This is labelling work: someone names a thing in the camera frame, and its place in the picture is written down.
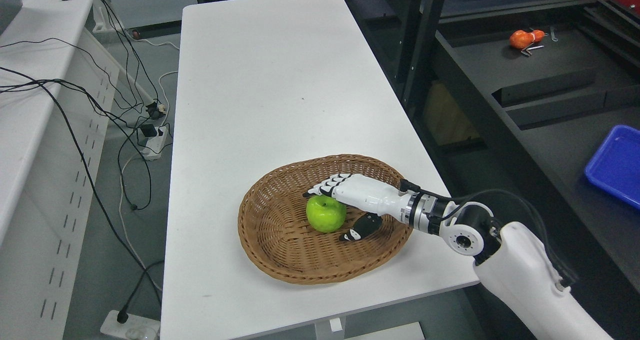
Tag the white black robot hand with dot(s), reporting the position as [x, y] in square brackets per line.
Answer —
[373, 196]

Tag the green apple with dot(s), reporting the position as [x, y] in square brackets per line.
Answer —
[325, 214]

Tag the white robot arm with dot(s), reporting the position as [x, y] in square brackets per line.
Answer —
[515, 263]

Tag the black shelf unit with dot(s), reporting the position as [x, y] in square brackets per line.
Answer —
[527, 120]

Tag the brown wicker basket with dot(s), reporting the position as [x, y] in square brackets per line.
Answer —
[275, 234]

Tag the white table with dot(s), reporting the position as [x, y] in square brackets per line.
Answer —
[262, 84]

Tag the orange toy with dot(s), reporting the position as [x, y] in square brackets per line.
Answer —
[521, 39]

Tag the white power strip far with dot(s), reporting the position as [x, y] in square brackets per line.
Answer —
[155, 141]

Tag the white power strip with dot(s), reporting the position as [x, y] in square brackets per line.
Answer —
[155, 141]
[135, 327]

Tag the blue plastic tray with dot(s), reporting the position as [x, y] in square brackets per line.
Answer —
[615, 166]

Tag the white power strip near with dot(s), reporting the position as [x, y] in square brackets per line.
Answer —
[135, 327]

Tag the white side desk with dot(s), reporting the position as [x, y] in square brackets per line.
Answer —
[55, 77]

